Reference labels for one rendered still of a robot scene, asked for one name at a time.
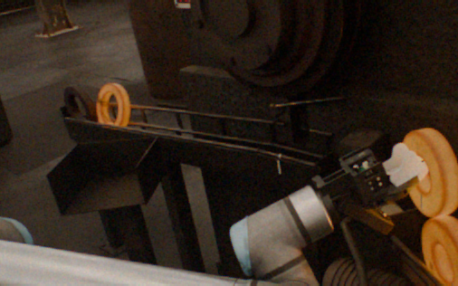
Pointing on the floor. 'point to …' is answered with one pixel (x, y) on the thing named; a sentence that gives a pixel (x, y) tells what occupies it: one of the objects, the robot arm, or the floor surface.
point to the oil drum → (160, 45)
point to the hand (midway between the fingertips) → (428, 163)
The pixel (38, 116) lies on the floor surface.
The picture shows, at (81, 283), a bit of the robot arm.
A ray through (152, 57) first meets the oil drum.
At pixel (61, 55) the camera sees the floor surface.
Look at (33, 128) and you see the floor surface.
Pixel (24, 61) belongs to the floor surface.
